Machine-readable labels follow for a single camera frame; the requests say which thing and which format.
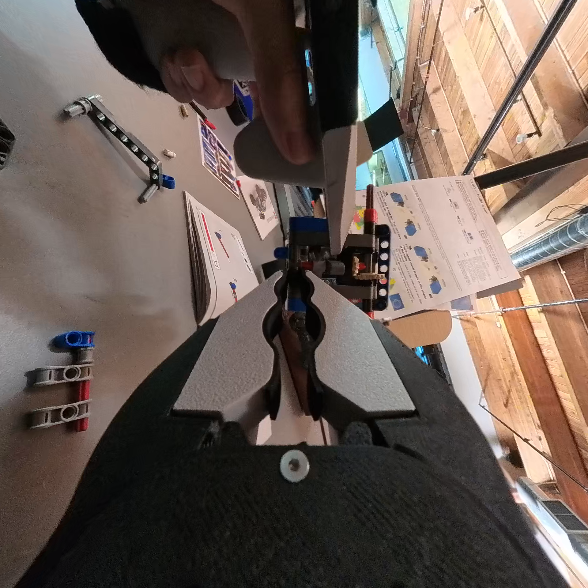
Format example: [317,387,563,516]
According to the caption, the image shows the black lego axle red tip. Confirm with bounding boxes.
[189,102,217,130]

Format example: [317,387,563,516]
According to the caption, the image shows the white paper with dark picture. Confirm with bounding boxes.
[238,176,279,240]

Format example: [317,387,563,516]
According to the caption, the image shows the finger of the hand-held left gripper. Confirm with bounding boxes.
[322,123,360,256]
[233,119,329,190]

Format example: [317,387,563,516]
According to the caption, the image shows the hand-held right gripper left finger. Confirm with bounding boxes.
[172,270,285,446]

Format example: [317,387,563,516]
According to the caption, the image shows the black lego beam grey axles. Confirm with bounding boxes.
[63,94,176,204]

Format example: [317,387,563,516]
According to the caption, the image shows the person's left forearm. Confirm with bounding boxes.
[75,0,172,93]

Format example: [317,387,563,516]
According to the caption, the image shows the black metal pole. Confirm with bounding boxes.
[462,0,580,176]

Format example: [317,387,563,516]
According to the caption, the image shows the person's left hand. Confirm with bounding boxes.
[158,0,322,165]

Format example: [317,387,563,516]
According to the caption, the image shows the silver ventilation duct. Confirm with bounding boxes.
[510,215,588,272]

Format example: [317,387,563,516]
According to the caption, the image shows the black metal beam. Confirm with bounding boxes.
[475,141,588,190]

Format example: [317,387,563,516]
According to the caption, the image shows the white printed instruction sheet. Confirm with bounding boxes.
[356,176,522,320]

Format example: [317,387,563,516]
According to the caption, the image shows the multicoloured lego assembly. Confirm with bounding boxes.
[274,184,392,368]

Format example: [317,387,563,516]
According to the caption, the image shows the lego instruction booklet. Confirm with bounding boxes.
[184,190,260,326]

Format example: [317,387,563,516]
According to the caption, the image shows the blue sticker sheet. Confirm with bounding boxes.
[198,115,241,199]

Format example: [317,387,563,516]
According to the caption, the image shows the black lego tyre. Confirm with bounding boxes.
[0,119,15,170]
[226,94,252,127]

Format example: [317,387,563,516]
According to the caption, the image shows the red axle grey blue connectors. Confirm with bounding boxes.
[25,331,96,432]

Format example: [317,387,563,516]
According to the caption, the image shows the tan cardboard piece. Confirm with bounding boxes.
[388,310,453,349]

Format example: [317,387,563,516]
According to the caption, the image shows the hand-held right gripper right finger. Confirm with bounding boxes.
[302,270,417,446]

